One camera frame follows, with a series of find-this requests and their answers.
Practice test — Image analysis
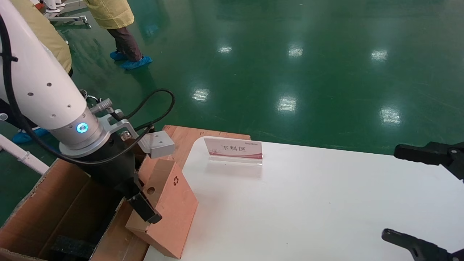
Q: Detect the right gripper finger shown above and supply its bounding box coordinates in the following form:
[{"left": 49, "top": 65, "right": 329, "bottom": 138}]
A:
[
  {"left": 394, "top": 141, "right": 464, "bottom": 181},
  {"left": 381, "top": 228, "right": 464, "bottom": 261}
]

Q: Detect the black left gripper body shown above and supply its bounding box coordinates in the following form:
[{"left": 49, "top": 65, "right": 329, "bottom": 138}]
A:
[{"left": 74, "top": 132, "right": 144, "bottom": 200}]

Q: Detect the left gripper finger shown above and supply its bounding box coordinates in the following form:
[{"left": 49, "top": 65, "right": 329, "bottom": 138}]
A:
[{"left": 127, "top": 191, "right": 162, "bottom": 224}]

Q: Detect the small cardboard box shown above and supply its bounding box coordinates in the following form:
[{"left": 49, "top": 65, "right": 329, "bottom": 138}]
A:
[{"left": 125, "top": 156, "right": 199, "bottom": 260}]

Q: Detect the large open cardboard box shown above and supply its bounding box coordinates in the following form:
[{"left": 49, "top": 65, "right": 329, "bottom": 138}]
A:
[{"left": 0, "top": 125, "right": 192, "bottom": 261}]

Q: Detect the black foam block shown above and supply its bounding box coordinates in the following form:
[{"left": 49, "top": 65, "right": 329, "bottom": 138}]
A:
[{"left": 50, "top": 235, "right": 95, "bottom": 260}]

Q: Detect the white red acrylic sign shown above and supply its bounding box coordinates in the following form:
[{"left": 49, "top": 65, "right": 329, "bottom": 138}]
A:
[{"left": 203, "top": 137, "right": 263, "bottom": 166}]

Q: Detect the seated person in yellow coat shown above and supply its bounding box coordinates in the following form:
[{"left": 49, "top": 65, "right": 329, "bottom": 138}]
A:
[{"left": 0, "top": 0, "right": 73, "bottom": 145}]

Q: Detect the standing person in yellow coat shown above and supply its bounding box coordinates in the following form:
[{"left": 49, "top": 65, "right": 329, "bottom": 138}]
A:
[{"left": 84, "top": 0, "right": 153, "bottom": 70}]

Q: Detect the white metal stand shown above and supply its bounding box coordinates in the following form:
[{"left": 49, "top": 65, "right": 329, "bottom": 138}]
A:
[{"left": 34, "top": 0, "right": 92, "bottom": 29}]

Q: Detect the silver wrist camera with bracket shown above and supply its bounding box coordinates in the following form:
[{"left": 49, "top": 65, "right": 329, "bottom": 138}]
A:
[{"left": 98, "top": 109, "right": 175, "bottom": 159}]

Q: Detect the black looped camera cable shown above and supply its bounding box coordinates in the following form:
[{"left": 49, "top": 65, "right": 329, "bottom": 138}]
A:
[{"left": 109, "top": 88, "right": 176, "bottom": 133}]

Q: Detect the long black arm cable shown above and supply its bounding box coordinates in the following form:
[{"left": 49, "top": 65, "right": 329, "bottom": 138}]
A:
[{"left": 0, "top": 14, "right": 154, "bottom": 165}]

